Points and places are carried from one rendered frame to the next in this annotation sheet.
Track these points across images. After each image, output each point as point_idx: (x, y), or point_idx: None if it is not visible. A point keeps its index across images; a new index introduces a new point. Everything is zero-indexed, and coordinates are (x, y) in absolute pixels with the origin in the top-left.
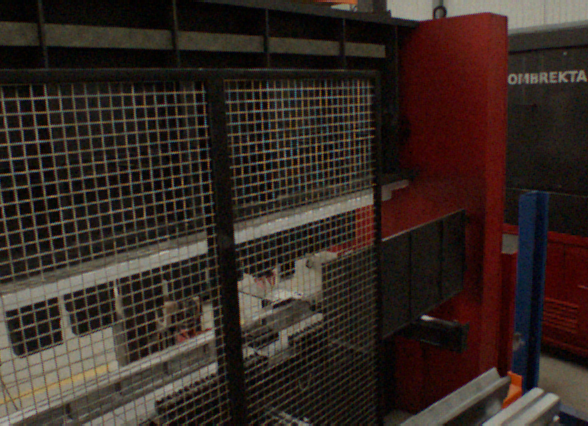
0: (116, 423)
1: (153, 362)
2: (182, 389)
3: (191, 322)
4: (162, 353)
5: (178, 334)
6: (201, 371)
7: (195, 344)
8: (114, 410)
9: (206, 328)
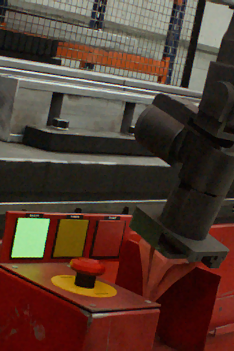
0: (103, 74)
1: (124, 91)
2: (26, 35)
3: (157, 210)
4: (120, 92)
5: (204, 269)
6: (12, 59)
7: (54, 81)
8: (121, 78)
9: (99, 264)
